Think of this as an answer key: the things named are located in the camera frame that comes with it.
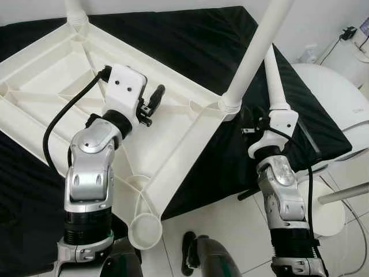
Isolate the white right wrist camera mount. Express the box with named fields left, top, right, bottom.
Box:
left=249, top=108, right=300, bottom=156

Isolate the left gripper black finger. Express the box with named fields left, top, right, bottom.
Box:
left=148, top=85, right=167, bottom=114

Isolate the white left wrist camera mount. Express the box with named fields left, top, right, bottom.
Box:
left=104, top=63, right=148, bottom=131

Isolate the white box appliance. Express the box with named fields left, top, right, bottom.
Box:
left=323, top=29, right=369, bottom=83

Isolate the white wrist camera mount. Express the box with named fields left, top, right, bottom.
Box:
left=104, top=63, right=148, bottom=131
left=249, top=108, right=300, bottom=156

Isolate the grey robot foot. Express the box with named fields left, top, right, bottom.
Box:
left=183, top=231, right=243, bottom=277
left=101, top=237, right=142, bottom=277

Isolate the white plastic table top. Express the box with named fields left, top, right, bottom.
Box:
left=0, top=17, right=243, bottom=250

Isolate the small white wall device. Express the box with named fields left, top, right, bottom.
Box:
left=303, top=46, right=321, bottom=62

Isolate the white round base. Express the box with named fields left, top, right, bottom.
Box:
left=297, top=179, right=347, bottom=238

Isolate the thin grey floor cable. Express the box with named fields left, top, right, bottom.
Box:
left=345, top=215, right=369, bottom=275

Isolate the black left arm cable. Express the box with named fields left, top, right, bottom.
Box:
left=43, top=66, right=112, bottom=175

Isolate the thin black power cable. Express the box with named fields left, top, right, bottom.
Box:
left=320, top=36, right=347, bottom=65

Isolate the grey robot right foot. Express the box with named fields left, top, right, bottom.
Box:
left=183, top=231, right=243, bottom=277

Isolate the black table cloth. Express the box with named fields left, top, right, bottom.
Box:
left=0, top=6, right=353, bottom=275

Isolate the grey metal rod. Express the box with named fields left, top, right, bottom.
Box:
left=318, top=184, right=369, bottom=204

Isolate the grey robot left foot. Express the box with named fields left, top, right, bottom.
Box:
left=101, top=237, right=142, bottom=277

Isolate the black table frame bar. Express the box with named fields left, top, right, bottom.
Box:
left=238, top=188, right=261, bottom=201

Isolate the white dome-shaped appliance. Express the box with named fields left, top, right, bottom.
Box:
left=291, top=63, right=369, bottom=169

